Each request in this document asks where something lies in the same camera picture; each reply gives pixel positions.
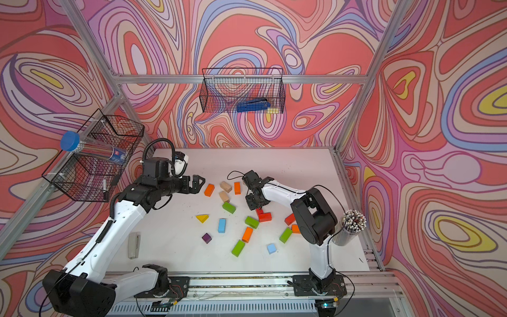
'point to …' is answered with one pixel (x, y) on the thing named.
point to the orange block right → (295, 228)
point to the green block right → (285, 235)
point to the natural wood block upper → (225, 187)
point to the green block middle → (251, 222)
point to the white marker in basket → (105, 191)
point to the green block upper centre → (228, 207)
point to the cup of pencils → (353, 222)
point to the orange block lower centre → (247, 234)
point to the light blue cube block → (271, 248)
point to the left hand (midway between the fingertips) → (197, 179)
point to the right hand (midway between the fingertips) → (257, 207)
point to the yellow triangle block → (202, 218)
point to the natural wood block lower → (224, 196)
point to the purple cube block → (206, 238)
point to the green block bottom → (238, 248)
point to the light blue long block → (222, 225)
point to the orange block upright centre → (237, 186)
